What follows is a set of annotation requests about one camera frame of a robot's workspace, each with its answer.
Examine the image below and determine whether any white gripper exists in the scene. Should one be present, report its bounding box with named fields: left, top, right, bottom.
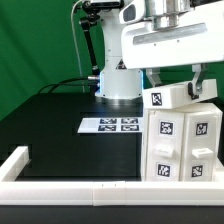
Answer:
left=121, top=11, right=224, bottom=100

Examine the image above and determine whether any white block with markers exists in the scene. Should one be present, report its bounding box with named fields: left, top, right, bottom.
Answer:
left=142, top=79, right=217, bottom=110

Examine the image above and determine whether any white cabinet body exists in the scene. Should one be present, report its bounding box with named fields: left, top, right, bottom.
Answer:
left=140, top=103, right=222, bottom=182

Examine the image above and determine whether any white door panel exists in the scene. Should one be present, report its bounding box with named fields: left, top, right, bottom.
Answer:
left=180, top=111, right=221, bottom=182
left=145, top=111, right=184, bottom=181

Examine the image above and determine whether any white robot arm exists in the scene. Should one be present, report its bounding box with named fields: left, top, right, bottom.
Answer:
left=80, top=0, right=224, bottom=102

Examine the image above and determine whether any white U-shaped fence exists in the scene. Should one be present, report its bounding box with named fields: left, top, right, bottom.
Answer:
left=0, top=146, right=224, bottom=206

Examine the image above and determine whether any white marker base plate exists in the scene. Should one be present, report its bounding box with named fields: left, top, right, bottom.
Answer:
left=78, top=117, right=143, bottom=134

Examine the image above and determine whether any black cable bundle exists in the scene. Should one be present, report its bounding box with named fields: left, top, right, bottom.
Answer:
left=37, top=77, right=101, bottom=95

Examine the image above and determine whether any grey cable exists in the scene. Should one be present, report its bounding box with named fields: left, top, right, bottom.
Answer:
left=70, top=0, right=86, bottom=94

